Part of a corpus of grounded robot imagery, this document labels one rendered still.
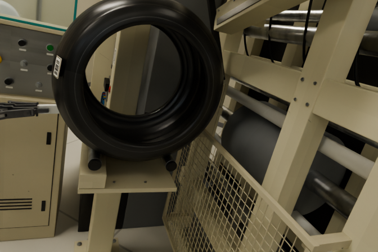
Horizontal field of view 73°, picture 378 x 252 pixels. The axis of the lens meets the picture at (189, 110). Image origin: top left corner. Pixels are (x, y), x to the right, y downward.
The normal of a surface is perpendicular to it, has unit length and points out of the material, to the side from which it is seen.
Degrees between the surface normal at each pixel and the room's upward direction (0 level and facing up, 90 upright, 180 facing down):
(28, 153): 90
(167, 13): 79
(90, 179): 90
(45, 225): 90
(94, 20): 60
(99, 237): 90
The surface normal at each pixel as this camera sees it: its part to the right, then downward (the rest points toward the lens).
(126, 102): 0.33, 0.33
